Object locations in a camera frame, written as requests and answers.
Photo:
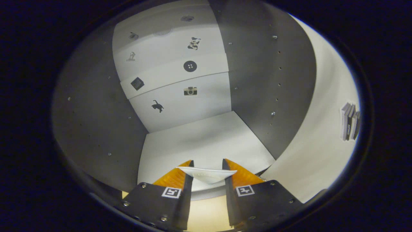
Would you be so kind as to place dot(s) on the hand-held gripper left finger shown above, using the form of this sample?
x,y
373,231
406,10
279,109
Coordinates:
x,y
186,199

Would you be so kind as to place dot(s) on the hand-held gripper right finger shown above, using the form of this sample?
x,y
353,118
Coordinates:
x,y
230,199

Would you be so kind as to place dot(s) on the light grey cabinet door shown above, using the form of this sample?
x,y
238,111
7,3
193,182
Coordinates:
x,y
315,145

